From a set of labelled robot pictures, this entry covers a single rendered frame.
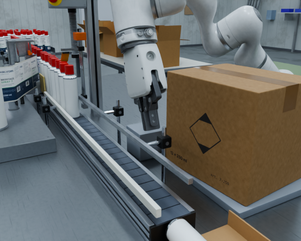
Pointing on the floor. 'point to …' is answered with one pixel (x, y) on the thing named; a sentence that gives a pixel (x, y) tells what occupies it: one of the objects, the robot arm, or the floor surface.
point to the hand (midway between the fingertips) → (150, 120)
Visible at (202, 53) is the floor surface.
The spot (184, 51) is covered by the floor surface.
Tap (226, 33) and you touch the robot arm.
